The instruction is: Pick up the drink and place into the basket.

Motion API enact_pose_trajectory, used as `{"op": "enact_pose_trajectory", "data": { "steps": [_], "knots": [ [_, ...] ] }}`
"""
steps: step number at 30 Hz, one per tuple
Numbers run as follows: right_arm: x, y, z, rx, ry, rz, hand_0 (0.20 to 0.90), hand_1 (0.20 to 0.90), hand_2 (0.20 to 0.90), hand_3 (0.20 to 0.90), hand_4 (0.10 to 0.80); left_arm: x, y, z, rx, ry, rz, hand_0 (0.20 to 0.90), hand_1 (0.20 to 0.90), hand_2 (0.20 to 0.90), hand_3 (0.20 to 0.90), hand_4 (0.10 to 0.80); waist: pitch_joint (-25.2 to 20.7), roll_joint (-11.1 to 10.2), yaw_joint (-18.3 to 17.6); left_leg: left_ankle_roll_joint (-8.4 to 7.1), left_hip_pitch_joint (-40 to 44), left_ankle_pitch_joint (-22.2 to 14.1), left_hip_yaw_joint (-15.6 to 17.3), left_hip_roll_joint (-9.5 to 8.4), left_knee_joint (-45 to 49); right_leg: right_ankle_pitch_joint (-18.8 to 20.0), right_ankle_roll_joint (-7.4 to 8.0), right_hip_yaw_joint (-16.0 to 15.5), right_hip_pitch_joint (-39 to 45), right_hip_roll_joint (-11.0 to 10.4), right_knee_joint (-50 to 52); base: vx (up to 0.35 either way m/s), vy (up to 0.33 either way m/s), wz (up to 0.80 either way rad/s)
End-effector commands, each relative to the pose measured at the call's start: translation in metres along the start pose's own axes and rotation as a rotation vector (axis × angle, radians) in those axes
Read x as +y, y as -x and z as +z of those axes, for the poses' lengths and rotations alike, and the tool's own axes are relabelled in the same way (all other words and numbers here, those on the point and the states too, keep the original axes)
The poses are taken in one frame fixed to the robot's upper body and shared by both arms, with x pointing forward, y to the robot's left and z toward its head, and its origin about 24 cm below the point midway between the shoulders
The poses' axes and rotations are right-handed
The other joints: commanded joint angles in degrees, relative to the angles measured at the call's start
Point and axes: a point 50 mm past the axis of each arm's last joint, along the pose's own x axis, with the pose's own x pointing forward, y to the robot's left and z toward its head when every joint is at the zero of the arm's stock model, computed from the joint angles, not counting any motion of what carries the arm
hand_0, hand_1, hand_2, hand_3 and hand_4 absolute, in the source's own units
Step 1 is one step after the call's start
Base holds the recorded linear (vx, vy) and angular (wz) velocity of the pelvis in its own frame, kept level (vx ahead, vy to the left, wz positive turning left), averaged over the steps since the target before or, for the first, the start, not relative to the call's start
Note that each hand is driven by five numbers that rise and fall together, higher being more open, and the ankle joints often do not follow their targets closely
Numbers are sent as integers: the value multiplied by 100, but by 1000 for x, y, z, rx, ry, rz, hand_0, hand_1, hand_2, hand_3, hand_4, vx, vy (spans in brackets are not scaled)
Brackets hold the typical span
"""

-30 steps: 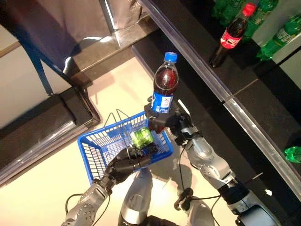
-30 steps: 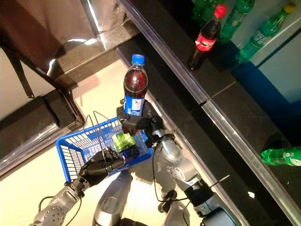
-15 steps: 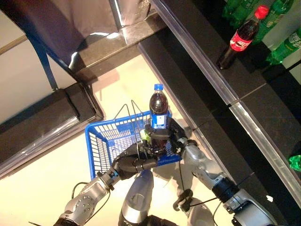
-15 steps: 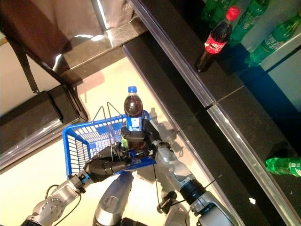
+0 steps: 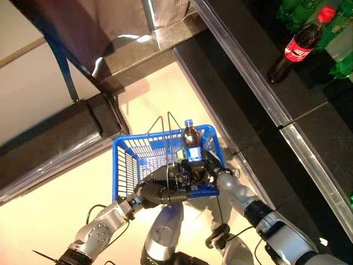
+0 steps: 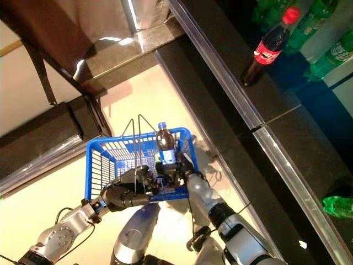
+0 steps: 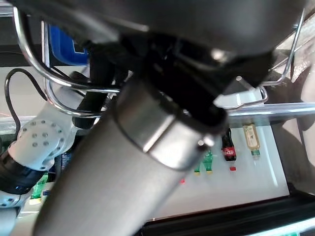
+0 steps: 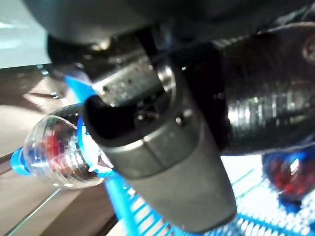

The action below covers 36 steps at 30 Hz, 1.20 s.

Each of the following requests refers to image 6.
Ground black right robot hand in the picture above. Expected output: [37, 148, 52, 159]
[154, 150, 204, 188]

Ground blue plastic shopping basket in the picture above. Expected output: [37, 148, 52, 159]
[84, 113, 199, 204]

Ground black shelf board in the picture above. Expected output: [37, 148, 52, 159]
[154, 35, 331, 265]
[165, 0, 353, 265]

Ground silver right robot leg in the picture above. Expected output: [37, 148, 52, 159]
[187, 234, 229, 265]

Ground dark corner display unit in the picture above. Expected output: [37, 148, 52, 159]
[0, 0, 188, 194]

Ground coke bottle red label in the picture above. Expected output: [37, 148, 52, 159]
[240, 7, 301, 87]

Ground green sprite bottle yellow cap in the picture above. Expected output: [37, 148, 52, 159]
[322, 195, 353, 219]
[252, 0, 287, 31]
[303, 35, 353, 82]
[285, 0, 339, 55]

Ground black cable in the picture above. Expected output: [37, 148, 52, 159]
[55, 206, 96, 265]
[186, 193, 212, 252]

